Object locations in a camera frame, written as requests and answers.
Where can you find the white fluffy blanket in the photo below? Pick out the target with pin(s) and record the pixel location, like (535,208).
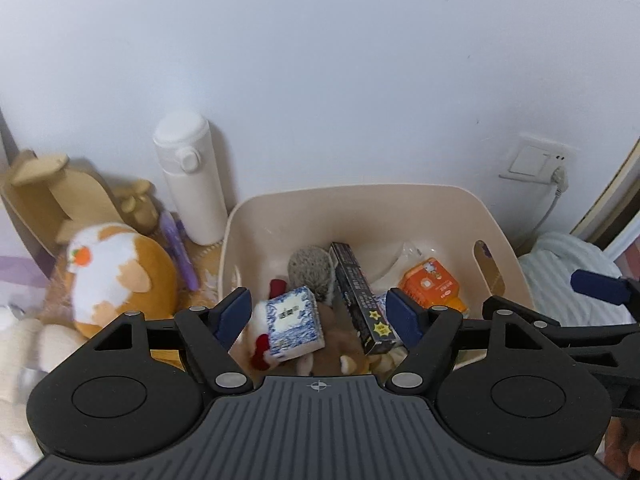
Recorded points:
(30,350)

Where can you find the white wall socket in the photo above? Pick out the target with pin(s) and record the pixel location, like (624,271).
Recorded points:
(534,159)

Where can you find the clear plastic packet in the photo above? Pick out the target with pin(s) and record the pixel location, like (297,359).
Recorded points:
(409,257)

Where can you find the long black box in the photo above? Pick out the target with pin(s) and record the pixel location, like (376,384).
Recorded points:
(370,322)

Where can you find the brown plush toy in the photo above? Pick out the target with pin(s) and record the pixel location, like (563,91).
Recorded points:
(342,354)

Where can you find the small wooden figurine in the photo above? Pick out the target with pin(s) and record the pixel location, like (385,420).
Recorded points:
(137,206)

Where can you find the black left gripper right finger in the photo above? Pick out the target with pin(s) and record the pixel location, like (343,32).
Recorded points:
(428,335)

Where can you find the orange plastic bottle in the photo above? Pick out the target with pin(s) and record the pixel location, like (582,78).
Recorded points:
(430,284)

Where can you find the grey furry toy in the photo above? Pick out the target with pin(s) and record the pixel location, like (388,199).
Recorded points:
(313,267)

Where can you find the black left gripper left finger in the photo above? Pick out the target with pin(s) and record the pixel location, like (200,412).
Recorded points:
(208,335)

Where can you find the orange white plush toy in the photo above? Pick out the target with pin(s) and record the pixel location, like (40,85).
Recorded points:
(112,269)

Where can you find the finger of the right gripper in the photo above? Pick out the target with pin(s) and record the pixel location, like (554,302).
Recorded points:
(540,324)
(618,291)

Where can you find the blue white tissue pack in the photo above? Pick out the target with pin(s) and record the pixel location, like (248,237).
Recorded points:
(294,326)

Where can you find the purple pen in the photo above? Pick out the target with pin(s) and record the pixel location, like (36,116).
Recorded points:
(177,249)

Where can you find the wooden phone stand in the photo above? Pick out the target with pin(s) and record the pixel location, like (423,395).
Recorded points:
(54,199)

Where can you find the red white plush toy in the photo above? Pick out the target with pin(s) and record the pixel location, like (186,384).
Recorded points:
(254,345)

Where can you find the beige plastic storage bin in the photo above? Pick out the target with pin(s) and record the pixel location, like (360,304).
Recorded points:
(376,220)

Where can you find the white thermos bottle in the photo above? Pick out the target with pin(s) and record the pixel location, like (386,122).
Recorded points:
(184,147)

